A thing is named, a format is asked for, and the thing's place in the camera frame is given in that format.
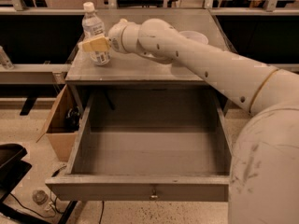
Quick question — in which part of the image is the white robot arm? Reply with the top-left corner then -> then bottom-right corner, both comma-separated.
78,19 -> 299,224

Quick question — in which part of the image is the brass drawer knob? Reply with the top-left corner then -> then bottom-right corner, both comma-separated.
149,189 -> 159,201

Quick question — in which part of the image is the black chair base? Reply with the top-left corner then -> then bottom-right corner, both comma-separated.
0,143 -> 32,202

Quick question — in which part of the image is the open grey top drawer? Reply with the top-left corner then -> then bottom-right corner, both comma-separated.
46,89 -> 231,202

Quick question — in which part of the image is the brown cardboard box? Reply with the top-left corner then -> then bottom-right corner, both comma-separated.
36,85 -> 77,161

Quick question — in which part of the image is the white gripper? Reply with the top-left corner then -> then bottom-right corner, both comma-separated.
78,19 -> 128,53

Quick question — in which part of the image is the white ceramic bowl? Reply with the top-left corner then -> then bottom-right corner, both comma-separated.
180,31 -> 208,45

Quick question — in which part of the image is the grey wooden cabinet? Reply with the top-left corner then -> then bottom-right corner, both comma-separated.
66,8 -> 230,108

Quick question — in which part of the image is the clear round floor object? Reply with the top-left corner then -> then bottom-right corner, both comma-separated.
32,189 -> 49,205

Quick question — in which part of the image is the clear plastic water bottle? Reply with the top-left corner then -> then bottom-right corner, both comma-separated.
82,2 -> 110,66

